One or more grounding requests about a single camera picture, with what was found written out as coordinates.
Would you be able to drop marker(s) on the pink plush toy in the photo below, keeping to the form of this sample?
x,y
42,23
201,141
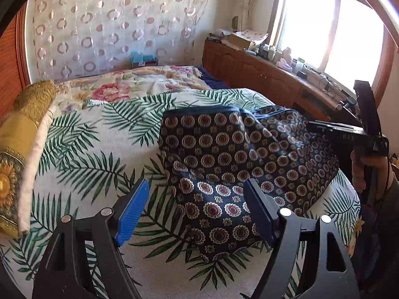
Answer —
x,y
287,58

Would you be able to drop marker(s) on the gold embroidered pillow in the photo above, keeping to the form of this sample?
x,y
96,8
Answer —
x,y
18,137

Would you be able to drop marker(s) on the small oval wall ornament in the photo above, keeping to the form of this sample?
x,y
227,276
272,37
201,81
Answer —
x,y
235,21

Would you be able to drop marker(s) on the white dotted paper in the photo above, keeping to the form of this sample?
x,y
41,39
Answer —
x,y
252,34

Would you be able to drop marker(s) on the window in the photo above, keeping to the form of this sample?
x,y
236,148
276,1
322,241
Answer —
x,y
311,21

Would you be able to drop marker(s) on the navy blanket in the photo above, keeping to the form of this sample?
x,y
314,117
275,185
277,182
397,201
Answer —
x,y
215,79

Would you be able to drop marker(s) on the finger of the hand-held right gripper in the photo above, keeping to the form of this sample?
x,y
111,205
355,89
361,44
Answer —
x,y
327,130

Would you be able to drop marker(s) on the person's right hand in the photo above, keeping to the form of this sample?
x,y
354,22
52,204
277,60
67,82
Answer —
x,y
358,174

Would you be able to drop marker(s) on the cardboard box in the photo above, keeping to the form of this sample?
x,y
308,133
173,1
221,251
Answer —
x,y
240,41

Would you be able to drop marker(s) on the leaf print bed sheet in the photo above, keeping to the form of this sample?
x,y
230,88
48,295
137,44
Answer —
x,y
93,149

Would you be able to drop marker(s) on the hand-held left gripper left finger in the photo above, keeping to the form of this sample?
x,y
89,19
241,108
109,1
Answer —
x,y
134,211

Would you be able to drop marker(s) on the sheer window curtain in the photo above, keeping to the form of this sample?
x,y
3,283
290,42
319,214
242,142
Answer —
x,y
249,0

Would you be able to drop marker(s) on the white cup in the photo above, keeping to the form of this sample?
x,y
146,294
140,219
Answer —
x,y
299,65

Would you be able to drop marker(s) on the wooden cabinet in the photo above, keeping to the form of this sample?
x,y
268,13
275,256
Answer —
x,y
265,74

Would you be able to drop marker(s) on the white circle pattern curtain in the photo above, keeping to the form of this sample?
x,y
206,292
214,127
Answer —
x,y
118,21

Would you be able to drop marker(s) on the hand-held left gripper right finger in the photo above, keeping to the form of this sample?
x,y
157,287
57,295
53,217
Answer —
x,y
260,214

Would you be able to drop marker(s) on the floral quilt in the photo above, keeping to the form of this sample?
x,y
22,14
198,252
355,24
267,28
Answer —
x,y
124,84

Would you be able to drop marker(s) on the teal box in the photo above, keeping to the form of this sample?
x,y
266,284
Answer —
x,y
140,58

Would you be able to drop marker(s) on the navy medallion print top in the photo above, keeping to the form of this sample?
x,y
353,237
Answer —
x,y
237,168

